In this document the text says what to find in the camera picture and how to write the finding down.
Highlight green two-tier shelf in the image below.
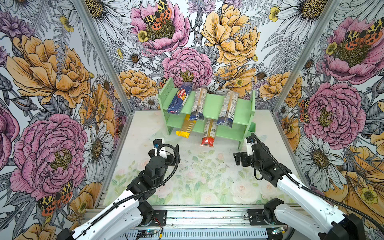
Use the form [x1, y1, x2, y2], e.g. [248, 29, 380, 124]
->
[158, 79, 256, 150]

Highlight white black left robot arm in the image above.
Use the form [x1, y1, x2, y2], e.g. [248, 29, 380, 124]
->
[57, 144, 181, 240]

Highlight blue Barilla spaghetti box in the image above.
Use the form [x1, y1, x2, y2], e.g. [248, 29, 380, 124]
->
[167, 82, 194, 115]

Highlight aluminium right corner post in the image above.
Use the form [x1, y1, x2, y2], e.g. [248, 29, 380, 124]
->
[272, 0, 341, 114]

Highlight aluminium corner post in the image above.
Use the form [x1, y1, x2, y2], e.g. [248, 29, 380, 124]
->
[272, 0, 341, 114]
[74, 1, 134, 117]

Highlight black corrugated right cable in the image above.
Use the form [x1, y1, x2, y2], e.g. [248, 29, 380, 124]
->
[251, 132, 384, 232]

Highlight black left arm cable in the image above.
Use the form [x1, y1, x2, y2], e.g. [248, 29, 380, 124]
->
[71, 143, 181, 240]

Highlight clear labelled spaghetti bag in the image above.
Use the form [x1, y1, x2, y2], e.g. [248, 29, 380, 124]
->
[217, 91, 239, 128]

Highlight yellow spaghetti bag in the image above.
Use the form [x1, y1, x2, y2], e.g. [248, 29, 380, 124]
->
[176, 115, 197, 139]

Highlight green circuit board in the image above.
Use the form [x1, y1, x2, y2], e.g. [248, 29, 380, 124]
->
[136, 230, 156, 240]

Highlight aluminium front rail base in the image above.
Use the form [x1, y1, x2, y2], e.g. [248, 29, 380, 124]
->
[83, 204, 328, 240]

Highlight red spaghetti bag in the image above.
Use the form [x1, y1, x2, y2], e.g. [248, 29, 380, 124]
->
[201, 118, 217, 148]

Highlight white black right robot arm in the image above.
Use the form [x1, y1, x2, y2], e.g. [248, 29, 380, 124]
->
[234, 134, 366, 240]

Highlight aluminium left corner post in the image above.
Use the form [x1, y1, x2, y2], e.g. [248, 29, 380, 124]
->
[74, 1, 134, 117]

